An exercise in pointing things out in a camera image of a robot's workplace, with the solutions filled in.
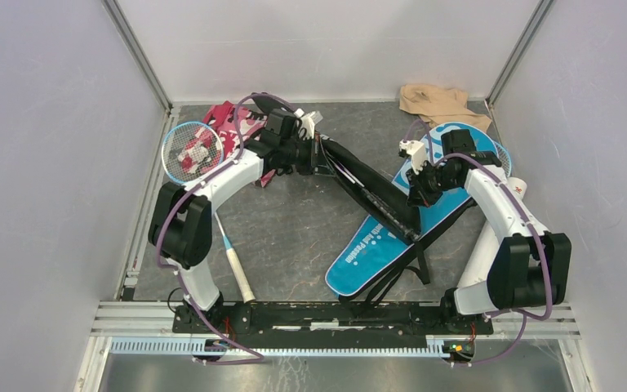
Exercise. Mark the beige cloth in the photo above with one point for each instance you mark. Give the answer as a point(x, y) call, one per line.
point(437, 105)

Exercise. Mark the pink camouflage cloth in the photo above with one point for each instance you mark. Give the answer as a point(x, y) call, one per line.
point(228, 123)

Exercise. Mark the black Crossway racket cover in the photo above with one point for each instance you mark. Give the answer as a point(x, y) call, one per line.
point(367, 187)

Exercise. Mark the blue frame badminton racket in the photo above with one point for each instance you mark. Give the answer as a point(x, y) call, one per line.
point(190, 151)

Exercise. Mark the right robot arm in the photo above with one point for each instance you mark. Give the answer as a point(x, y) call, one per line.
point(528, 273)

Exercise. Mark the blue Sport racket cover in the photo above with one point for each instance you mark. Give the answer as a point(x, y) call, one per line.
point(374, 250)

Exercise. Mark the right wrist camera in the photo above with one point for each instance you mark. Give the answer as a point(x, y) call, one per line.
point(415, 151)

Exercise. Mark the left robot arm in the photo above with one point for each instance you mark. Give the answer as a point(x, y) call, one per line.
point(181, 229)

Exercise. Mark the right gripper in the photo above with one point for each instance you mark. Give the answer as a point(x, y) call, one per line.
point(418, 194)

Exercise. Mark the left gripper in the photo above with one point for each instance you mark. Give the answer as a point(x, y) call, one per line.
point(307, 168)

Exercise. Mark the racket under blue cover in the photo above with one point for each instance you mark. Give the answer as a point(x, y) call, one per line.
point(504, 157)

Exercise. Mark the white shuttlecock tube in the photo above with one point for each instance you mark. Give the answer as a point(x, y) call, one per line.
point(487, 245)

